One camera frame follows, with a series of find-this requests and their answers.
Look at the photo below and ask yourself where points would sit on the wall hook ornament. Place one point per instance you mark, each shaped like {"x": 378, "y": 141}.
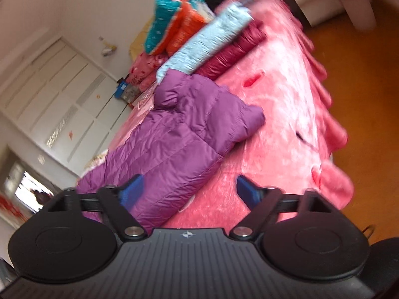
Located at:
{"x": 108, "y": 48}

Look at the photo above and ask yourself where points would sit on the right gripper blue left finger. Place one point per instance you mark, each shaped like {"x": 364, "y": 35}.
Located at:
{"x": 116, "y": 203}

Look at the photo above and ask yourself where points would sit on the yellow headboard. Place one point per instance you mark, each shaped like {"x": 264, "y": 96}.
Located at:
{"x": 137, "y": 46}

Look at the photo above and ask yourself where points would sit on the white wardrobe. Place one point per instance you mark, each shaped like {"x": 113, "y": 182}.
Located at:
{"x": 66, "y": 106}

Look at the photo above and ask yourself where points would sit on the light blue folded jacket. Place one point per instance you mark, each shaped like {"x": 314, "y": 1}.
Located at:
{"x": 209, "y": 40}

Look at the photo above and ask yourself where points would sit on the maroon folded jacket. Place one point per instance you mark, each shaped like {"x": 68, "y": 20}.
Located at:
{"x": 229, "y": 55}

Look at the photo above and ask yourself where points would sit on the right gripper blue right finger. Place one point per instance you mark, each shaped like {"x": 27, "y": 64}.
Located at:
{"x": 262, "y": 203}

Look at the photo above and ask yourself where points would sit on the teal and orange quilt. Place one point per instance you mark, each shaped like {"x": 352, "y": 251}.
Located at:
{"x": 175, "y": 22}

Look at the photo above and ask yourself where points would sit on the purple down jacket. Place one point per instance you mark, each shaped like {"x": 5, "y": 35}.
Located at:
{"x": 178, "y": 147}

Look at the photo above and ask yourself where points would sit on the blue storage box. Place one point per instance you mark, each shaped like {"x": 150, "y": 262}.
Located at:
{"x": 127, "y": 92}

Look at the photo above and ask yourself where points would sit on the floral cushion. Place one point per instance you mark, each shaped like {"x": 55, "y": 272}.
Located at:
{"x": 97, "y": 160}

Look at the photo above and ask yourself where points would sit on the pink plush bed blanket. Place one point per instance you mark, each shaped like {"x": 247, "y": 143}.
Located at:
{"x": 292, "y": 150}

